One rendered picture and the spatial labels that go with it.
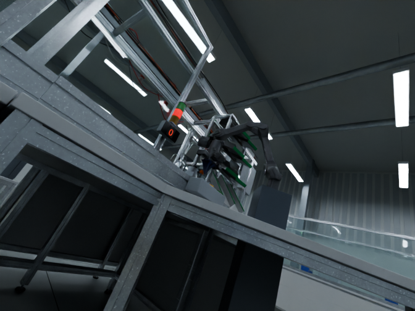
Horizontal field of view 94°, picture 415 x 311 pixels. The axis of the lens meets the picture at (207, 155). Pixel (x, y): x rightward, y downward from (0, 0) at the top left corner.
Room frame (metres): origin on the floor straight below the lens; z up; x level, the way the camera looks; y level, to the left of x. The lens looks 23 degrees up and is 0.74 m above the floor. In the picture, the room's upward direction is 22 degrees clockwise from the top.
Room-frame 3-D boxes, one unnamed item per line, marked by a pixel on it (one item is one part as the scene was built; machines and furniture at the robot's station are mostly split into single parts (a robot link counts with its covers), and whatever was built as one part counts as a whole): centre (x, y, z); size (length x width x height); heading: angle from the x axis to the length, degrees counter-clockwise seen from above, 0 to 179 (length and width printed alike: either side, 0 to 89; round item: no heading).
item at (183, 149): (2.38, 0.32, 1.56); 0.09 x 0.04 x 1.39; 138
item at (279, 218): (0.88, -0.36, 0.96); 0.14 x 0.14 x 0.20; 85
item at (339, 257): (0.93, -0.36, 0.84); 0.90 x 0.70 x 0.03; 85
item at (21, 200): (2.50, 0.52, 0.43); 2.20 x 0.38 x 0.86; 138
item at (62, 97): (0.75, 0.11, 0.91); 0.89 x 0.06 x 0.11; 138
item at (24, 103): (1.35, 0.37, 0.85); 1.50 x 1.41 x 0.03; 138
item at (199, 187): (0.85, -0.06, 0.93); 0.21 x 0.07 x 0.06; 138
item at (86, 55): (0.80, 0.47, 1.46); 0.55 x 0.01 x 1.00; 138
